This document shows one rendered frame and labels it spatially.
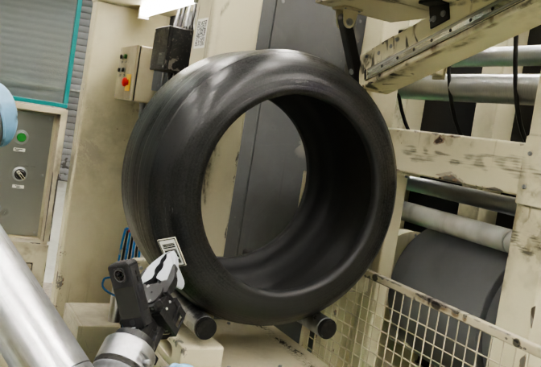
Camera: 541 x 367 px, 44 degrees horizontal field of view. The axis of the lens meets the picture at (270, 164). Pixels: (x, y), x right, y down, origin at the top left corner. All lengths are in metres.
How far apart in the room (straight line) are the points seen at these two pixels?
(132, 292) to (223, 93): 0.40
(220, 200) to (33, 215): 0.55
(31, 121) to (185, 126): 0.76
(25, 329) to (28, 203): 1.06
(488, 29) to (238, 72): 0.52
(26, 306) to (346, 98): 0.76
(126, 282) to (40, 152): 0.87
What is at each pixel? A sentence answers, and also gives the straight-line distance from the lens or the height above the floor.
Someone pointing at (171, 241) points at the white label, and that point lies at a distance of 1.27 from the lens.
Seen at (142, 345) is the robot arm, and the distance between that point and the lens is 1.12.
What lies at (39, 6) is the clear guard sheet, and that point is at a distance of 1.93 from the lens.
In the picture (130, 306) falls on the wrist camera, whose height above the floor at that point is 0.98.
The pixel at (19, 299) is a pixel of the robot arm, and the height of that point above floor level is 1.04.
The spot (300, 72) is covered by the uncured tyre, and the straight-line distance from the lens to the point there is 1.33.
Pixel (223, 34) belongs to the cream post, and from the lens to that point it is 1.67.
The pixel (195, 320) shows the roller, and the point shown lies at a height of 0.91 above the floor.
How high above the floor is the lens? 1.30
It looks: 3 degrees down
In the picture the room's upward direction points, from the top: 9 degrees clockwise
